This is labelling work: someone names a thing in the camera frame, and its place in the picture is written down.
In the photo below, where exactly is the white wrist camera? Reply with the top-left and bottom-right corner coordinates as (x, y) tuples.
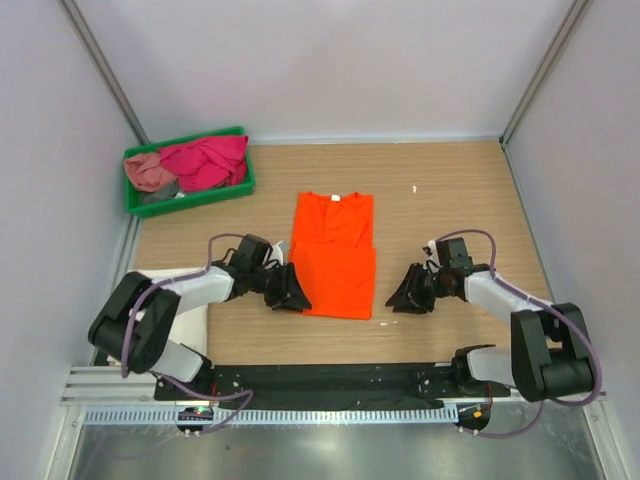
(423, 239), (440, 267)
(269, 240), (289, 265)

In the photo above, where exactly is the grey t shirt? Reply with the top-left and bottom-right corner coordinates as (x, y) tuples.
(138, 181), (186, 206)

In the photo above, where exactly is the right aluminium corner post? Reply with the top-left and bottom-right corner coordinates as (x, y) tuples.
(499, 0), (592, 150)

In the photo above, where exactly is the white slotted cable duct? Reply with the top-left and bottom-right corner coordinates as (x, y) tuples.
(83, 404), (458, 426)

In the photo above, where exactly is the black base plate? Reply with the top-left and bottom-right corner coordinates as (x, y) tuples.
(153, 362), (512, 412)

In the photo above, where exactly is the aluminium front rail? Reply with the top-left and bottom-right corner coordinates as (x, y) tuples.
(60, 360), (609, 407)

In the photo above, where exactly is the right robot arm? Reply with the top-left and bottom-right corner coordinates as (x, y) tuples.
(386, 230), (603, 406)

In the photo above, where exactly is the magenta t shirt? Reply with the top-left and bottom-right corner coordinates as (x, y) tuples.
(158, 135), (249, 193)

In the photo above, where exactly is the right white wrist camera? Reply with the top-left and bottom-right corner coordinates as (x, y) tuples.
(423, 239), (440, 267)

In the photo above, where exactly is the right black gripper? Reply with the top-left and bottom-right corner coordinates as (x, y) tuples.
(386, 262), (450, 315)

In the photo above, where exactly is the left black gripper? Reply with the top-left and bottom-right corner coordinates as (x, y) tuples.
(249, 261), (311, 312)

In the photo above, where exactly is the folded white t shirt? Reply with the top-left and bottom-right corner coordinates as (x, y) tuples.
(140, 268), (208, 356)

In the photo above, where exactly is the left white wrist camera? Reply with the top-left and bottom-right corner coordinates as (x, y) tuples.
(269, 240), (289, 265)

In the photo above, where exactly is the aluminium corner post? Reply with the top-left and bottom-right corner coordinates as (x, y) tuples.
(58, 0), (149, 145)
(499, 0), (592, 150)

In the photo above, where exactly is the orange t shirt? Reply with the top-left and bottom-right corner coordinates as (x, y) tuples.
(289, 192), (376, 321)

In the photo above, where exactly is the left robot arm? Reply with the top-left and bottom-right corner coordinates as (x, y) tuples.
(88, 233), (311, 400)

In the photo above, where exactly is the left aluminium corner post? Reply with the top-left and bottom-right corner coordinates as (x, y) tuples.
(58, 0), (149, 145)

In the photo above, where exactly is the dusty pink t shirt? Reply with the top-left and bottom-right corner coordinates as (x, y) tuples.
(124, 152), (176, 193)

